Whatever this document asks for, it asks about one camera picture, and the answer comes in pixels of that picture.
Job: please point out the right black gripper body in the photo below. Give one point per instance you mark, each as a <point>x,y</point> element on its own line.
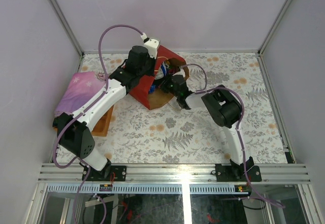
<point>166,86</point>

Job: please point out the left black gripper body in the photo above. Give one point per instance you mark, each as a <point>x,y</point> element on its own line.
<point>150,66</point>

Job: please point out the red paper bag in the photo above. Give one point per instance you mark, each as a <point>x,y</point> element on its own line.
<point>158,98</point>

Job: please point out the purple snack packet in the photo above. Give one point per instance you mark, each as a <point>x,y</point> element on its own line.
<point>173,69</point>

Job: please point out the blue chips bag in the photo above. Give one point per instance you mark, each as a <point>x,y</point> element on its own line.
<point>160,76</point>

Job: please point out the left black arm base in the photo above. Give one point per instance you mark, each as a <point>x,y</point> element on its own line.
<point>112,173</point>

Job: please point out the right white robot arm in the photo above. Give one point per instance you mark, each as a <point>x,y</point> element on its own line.
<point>224,106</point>

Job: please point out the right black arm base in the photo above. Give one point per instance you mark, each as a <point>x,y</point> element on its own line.
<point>236,173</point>

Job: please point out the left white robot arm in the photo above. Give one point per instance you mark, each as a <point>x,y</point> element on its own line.
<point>74,131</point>

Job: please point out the purple frozen gift bag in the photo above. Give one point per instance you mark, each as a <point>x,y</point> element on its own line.
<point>82,87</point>

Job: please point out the orange wooden tray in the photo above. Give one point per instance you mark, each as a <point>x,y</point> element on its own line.
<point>102,126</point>

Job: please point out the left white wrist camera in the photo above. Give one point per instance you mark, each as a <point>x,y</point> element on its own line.
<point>152,45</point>

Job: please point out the aluminium front rail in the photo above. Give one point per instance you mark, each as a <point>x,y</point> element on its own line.
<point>141,178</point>

